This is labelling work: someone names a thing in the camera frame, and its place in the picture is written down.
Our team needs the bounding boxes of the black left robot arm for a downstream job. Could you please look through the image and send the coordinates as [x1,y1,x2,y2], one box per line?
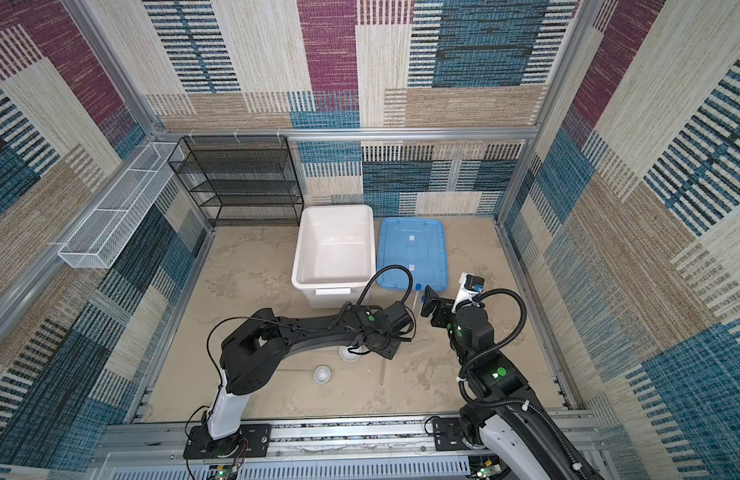
[183,265,416,461]

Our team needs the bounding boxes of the large white porcelain dish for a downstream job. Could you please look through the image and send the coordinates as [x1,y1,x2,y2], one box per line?
[339,346,361,363]

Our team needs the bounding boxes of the small white porcelain dish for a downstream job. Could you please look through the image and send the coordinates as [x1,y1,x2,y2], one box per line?
[313,365,331,385]

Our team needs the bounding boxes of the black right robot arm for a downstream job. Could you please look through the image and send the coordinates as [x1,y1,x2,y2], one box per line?
[421,275,602,479]

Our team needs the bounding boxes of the blue capped test tube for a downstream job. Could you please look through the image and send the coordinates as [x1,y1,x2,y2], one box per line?
[411,283,424,316]

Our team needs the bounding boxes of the white plastic storage bin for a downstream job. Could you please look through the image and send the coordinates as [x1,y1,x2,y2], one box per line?
[291,205,376,309]

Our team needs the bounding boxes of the aluminium mounting rail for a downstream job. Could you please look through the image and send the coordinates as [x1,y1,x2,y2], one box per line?
[87,413,611,480]

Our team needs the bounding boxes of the white wire mesh basket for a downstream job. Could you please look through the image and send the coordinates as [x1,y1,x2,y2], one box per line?
[58,142,176,269]

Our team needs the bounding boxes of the black wire mesh shelf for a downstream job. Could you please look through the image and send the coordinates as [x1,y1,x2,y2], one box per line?
[168,135,304,228]

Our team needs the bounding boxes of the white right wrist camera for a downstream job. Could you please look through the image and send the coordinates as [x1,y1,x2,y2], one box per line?
[453,272,484,312]

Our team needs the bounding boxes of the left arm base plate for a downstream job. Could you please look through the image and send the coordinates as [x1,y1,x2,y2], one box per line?
[183,423,272,460]

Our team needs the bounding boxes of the blue plastic bin lid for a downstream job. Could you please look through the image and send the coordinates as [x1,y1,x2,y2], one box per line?
[377,217,449,292]

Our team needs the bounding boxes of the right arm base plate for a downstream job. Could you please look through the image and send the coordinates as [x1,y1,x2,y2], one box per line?
[424,416,484,452]

